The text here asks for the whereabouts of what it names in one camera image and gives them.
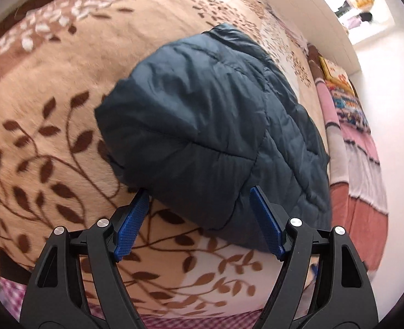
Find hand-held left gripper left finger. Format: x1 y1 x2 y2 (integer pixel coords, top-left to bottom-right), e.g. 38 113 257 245
19 189 150 329

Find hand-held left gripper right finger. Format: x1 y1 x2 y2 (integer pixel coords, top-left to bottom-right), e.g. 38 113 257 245
250 185 381 329

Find dark teal quilted jacket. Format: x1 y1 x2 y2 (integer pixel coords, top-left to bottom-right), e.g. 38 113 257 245
94 22 333 252

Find pink striped quilt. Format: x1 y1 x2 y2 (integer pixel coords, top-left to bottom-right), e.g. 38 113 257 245
306 43 389 271

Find colourful cartoon print cushion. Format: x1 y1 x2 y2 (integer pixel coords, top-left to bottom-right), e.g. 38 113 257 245
327 86 372 134

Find beige leaf print blanket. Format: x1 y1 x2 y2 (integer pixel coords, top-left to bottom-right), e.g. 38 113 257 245
0 0 329 319

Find yellow cushion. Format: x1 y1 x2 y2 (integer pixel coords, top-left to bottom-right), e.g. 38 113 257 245
319 56 355 95

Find white bed headboard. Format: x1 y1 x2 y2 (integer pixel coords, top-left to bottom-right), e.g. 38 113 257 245
229 0 362 76

